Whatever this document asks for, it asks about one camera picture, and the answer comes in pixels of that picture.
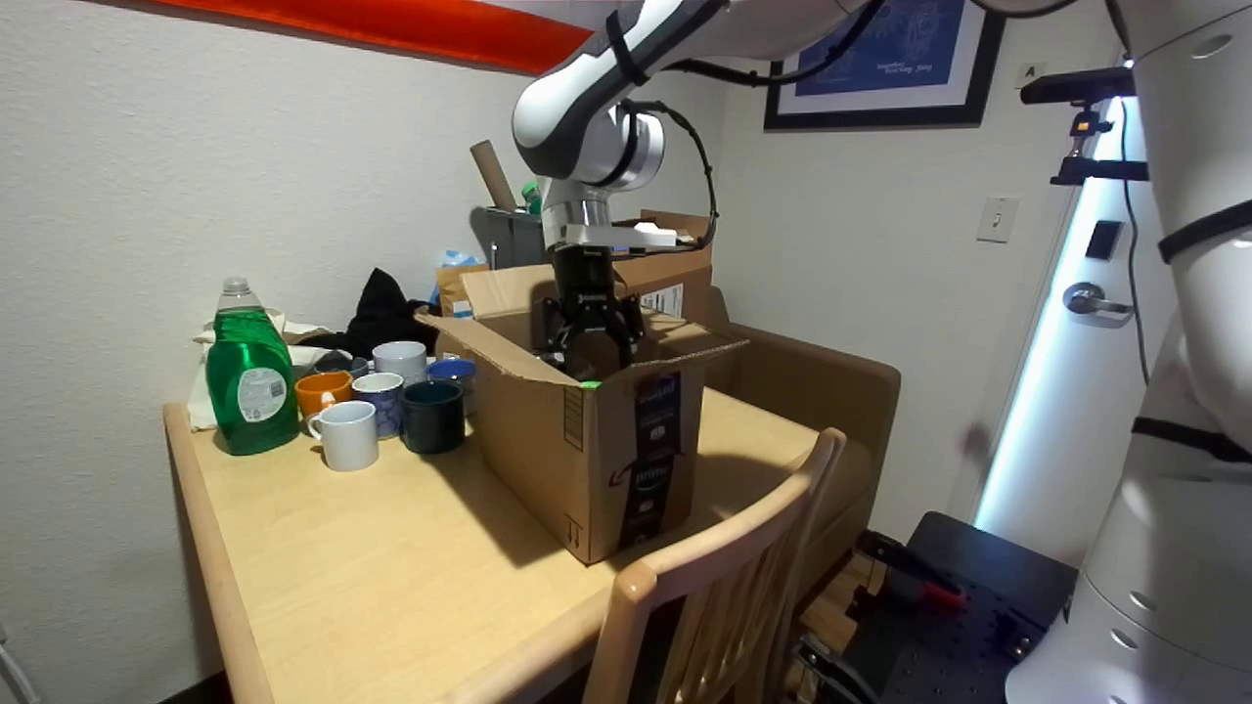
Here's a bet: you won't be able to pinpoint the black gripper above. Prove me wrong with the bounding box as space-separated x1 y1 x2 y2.
537 243 647 384

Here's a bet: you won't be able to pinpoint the small cardboard box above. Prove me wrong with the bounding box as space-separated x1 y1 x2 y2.
410 258 756 567

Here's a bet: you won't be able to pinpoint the large cardboard box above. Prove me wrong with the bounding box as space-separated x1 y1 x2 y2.
612 209 908 618

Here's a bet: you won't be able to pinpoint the green dish soap bottle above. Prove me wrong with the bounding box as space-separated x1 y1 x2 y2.
204 274 307 457

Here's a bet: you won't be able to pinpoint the gray plastic bin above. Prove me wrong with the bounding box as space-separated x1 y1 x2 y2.
466 198 555 274

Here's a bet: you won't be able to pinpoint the blue ceramic mug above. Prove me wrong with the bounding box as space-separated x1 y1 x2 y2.
426 355 483 393

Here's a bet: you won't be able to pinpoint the dark teal mug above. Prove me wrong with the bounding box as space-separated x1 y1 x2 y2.
397 377 470 457

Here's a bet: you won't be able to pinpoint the white ceramic mug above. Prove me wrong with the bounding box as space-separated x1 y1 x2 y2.
370 337 434 393
307 397 383 475

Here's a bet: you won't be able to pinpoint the upright cardboard piece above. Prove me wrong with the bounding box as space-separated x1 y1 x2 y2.
466 136 525 214

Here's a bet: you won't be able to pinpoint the black cloth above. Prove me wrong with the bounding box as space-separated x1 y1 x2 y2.
308 265 447 364

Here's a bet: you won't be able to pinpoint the light wooden chair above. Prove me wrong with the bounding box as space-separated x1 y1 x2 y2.
580 421 855 704

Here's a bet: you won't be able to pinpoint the orange ceramic mug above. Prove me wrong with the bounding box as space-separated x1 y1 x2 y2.
294 367 359 421

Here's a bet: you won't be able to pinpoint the black orange clamp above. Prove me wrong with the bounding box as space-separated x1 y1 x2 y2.
851 523 977 618

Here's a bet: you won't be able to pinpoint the black framed blue picture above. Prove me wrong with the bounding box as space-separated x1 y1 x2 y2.
763 0 1013 132

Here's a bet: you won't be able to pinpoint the white door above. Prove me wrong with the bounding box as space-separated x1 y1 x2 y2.
976 93 1186 571

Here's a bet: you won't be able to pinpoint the black door lock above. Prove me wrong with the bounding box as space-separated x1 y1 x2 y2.
1083 214 1129 261

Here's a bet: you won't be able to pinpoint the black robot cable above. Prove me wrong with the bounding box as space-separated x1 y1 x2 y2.
607 0 903 256

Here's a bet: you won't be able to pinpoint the red wall banner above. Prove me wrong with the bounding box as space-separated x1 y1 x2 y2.
91 0 598 78

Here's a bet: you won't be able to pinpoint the white light switch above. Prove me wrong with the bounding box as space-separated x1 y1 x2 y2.
976 191 1022 251

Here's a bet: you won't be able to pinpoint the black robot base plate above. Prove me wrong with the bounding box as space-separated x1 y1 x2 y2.
796 507 1090 704

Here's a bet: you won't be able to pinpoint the silver door handle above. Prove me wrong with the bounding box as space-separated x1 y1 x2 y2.
1060 278 1140 325

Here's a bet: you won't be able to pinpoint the black camera stand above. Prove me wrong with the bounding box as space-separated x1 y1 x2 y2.
1049 101 1156 191

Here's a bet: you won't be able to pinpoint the black bar camera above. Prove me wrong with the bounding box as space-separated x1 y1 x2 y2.
1018 62 1143 110

